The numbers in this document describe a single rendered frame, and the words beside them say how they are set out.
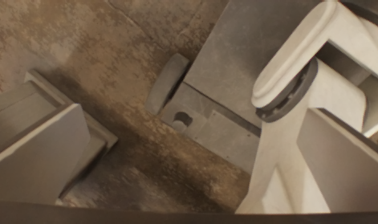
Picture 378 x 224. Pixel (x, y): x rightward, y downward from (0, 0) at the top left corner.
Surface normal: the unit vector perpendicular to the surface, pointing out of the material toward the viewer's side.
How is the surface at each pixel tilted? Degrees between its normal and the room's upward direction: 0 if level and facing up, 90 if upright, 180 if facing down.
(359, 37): 0
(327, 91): 56
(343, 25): 0
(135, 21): 0
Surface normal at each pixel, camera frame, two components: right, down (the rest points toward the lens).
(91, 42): -0.24, 0.50
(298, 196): -0.85, -0.52
